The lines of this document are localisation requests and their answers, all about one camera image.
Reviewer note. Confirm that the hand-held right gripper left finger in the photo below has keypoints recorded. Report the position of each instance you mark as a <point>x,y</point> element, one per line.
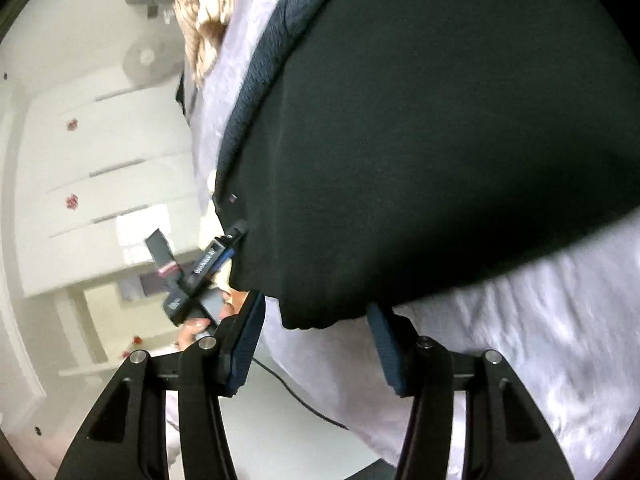
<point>247,340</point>

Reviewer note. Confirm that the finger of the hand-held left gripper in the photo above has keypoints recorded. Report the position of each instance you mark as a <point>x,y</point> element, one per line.
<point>234,240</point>

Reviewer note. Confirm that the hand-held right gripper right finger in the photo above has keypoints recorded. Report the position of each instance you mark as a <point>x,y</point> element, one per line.
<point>387,355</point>

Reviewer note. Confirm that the black pants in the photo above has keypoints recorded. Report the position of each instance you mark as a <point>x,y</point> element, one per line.
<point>425,135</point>

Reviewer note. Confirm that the person's left hand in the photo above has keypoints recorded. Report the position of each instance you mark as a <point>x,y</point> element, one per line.
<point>197,332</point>

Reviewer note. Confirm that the white wardrobe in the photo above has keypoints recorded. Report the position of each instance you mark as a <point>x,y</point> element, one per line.
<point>115,180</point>

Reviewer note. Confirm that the dark cloth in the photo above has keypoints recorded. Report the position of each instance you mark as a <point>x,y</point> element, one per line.
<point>184,95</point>

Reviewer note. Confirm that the lavender embossed blanket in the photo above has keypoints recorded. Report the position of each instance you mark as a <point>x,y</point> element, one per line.
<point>550,340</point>

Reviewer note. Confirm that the round white ceiling light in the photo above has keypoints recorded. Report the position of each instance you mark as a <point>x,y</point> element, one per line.
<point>150,60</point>

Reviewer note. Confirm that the beige fuzzy blanket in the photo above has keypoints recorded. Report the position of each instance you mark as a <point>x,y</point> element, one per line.
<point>205,15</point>

